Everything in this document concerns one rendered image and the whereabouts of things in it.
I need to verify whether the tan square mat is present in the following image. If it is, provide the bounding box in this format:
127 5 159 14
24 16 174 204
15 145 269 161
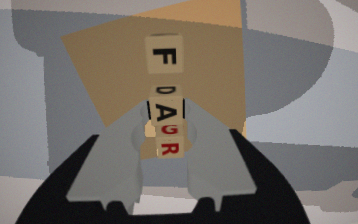
61 0 246 138

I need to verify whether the wooden letter block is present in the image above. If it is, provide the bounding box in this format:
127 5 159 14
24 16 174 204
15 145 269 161
148 84 184 126
155 124 184 158
144 33 184 75

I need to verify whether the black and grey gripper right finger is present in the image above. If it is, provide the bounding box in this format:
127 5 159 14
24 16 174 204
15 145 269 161
183 98 310 224

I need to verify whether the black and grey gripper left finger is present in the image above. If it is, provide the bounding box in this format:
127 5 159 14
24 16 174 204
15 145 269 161
15 99 151 224

